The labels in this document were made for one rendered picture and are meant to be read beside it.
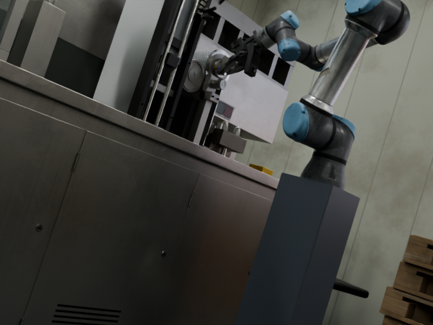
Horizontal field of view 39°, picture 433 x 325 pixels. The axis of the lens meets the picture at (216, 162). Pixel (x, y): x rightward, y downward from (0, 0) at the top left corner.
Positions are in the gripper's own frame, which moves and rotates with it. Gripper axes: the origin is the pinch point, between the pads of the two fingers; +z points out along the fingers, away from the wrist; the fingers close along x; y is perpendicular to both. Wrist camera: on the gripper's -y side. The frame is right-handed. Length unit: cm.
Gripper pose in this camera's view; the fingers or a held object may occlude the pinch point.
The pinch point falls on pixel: (223, 73)
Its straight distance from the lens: 243.5
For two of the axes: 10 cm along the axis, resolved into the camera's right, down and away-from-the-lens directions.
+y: -2.3, -8.4, 4.9
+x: -6.2, -2.6, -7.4
